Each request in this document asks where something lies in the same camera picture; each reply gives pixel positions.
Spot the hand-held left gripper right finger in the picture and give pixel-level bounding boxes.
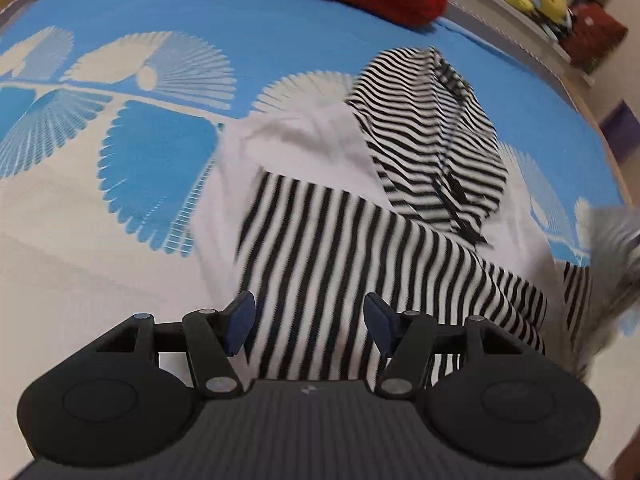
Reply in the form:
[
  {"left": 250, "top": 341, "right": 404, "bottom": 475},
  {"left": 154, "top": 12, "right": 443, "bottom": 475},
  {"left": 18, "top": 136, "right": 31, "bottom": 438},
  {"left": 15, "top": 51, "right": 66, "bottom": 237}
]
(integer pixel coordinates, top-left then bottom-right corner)
[{"left": 364, "top": 292, "right": 531, "bottom": 402}]

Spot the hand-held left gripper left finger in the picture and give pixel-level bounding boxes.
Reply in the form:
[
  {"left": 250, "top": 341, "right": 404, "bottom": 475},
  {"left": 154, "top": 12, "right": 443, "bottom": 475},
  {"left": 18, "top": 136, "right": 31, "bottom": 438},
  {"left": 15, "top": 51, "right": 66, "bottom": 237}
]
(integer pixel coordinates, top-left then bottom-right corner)
[{"left": 90, "top": 291, "right": 257, "bottom": 402}]

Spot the black white striped hoodie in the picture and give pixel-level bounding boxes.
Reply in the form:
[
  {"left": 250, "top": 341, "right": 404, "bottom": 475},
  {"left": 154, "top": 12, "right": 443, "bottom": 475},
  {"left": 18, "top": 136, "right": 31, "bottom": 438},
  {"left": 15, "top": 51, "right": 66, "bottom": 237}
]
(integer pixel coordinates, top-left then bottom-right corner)
[{"left": 187, "top": 46, "right": 596, "bottom": 386}]

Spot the blue white patterned blanket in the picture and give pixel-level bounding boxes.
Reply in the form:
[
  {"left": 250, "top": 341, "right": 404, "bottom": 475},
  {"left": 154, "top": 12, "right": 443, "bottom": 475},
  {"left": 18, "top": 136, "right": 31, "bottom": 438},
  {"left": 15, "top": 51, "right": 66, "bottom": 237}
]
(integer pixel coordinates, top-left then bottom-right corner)
[{"left": 0, "top": 0, "right": 635, "bottom": 480}]

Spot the blurred grey cloth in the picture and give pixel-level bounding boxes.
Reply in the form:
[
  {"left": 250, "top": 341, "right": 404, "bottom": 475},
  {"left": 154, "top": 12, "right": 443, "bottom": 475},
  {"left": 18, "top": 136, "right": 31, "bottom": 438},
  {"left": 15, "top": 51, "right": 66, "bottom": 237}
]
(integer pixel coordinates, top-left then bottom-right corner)
[{"left": 575, "top": 204, "right": 640, "bottom": 378}]

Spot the purple object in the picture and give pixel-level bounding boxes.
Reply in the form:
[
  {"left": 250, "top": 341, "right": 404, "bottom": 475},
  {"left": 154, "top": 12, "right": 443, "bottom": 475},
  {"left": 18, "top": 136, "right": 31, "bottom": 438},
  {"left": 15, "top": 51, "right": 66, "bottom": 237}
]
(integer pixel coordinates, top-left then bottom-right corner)
[{"left": 599, "top": 100, "right": 637, "bottom": 162}]

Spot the white bed headboard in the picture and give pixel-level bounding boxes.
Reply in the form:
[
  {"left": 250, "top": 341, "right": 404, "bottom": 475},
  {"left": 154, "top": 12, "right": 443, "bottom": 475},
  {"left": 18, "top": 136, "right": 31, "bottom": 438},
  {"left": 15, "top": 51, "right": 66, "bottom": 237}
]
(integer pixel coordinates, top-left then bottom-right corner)
[{"left": 439, "top": 0, "right": 596, "bottom": 87}]

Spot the dark red bag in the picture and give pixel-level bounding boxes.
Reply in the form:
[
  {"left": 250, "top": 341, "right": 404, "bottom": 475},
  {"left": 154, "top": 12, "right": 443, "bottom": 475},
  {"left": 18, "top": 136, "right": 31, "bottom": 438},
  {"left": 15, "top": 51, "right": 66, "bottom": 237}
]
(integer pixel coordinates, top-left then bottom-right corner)
[{"left": 567, "top": 2, "right": 629, "bottom": 74}]

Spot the wooden bed frame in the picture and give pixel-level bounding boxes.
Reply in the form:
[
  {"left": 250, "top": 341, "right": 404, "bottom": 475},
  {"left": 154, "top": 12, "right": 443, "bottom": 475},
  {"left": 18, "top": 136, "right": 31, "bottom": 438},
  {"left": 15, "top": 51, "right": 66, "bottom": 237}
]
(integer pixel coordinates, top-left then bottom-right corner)
[{"left": 562, "top": 72, "right": 632, "bottom": 206}]

